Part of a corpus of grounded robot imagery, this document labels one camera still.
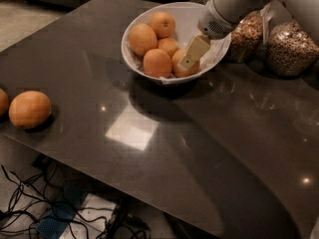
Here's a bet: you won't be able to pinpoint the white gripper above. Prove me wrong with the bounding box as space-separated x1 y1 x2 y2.
178 0 237 71

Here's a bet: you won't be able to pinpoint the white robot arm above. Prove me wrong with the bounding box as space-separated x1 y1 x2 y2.
178 0 319 70

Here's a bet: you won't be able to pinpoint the middle small orange in bowl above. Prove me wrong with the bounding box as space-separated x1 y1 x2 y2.
158 38 178 57

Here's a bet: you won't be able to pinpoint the white bowl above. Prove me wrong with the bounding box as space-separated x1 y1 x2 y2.
122 2 231 86

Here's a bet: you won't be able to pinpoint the white paper tag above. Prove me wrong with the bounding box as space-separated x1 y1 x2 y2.
260 4 271 45

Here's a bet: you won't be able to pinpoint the glass jar of dark cereal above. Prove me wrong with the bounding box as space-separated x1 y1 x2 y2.
265 20 319 78

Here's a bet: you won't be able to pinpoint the large orange on table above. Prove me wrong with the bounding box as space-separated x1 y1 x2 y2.
9 91 52 129

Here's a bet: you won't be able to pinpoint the blue mat on floor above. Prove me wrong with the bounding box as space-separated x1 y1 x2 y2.
36 185 87 239

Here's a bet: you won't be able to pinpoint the black cables on floor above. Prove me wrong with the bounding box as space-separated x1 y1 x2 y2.
0 162 151 239

